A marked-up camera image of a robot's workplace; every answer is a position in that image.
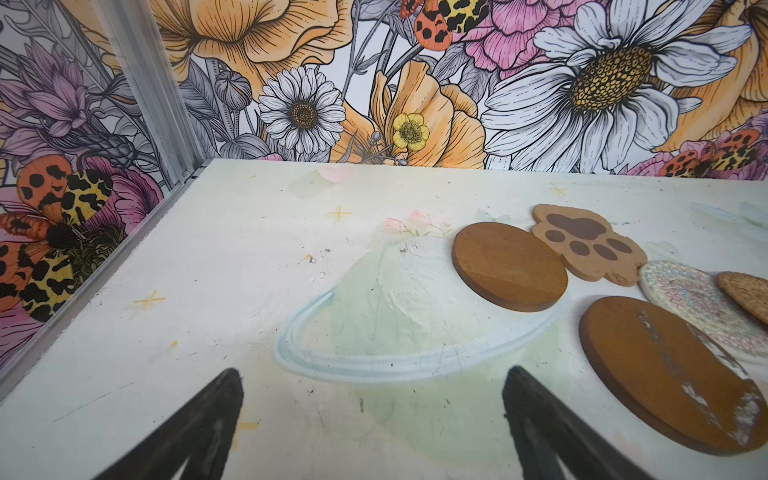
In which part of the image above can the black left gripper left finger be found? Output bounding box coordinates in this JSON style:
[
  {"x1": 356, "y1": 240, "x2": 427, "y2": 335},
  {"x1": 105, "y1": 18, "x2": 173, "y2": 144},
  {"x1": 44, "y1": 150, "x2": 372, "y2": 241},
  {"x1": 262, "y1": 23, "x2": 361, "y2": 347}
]
[{"x1": 97, "y1": 368, "x2": 244, "y2": 479}]

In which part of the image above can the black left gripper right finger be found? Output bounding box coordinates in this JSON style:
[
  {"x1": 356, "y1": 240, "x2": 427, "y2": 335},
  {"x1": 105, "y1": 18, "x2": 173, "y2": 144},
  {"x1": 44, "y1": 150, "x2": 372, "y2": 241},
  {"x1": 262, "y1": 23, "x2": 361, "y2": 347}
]
[{"x1": 502, "y1": 366, "x2": 652, "y2": 480}]

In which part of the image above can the scratched round wooden coaster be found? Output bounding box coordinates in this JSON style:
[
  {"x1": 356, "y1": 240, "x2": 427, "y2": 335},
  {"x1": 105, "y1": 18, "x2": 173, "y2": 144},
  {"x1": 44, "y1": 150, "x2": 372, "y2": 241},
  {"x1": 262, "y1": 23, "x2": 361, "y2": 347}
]
[{"x1": 579, "y1": 296, "x2": 767, "y2": 456}]

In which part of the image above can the round dark wooden coaster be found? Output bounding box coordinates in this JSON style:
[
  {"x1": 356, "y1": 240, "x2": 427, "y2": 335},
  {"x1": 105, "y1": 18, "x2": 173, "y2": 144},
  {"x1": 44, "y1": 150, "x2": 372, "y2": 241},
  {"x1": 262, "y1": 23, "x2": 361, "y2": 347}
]
[{"x1": 451, "y1": 222, "x2": 568, "y2": 312}]

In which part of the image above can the cork paw print coaster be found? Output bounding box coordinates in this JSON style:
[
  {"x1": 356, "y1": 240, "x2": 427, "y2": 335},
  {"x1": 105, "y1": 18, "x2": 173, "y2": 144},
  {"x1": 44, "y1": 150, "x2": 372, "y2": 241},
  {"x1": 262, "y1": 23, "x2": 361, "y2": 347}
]
[{"x1": 531, "y1": 204, "x2": 648, "y2": 287}]

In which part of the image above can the white multicolour woven coaster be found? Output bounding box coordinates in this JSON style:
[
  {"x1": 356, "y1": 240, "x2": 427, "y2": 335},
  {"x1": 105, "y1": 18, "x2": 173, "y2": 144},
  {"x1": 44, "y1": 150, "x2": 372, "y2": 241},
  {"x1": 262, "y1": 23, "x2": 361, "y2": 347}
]
[{"x1": 639, "y1": 261, "x2": 767, "y2": 365}]

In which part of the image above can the round tan wicker coaster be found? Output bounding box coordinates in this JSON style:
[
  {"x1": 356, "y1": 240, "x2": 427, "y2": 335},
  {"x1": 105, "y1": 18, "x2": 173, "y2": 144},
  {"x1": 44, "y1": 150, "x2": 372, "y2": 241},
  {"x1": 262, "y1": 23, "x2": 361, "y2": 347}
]
[{"x1": 716, "y1": 272, "x2": 768, "y2": 324}]

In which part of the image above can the aluminium corner post left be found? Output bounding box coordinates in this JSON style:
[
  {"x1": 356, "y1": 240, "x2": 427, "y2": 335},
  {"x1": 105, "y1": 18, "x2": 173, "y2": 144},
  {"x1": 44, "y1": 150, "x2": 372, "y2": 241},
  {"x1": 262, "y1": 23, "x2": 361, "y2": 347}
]
[{"x1": 95, "y1": 1, "x2": 204, "y2": 188}]

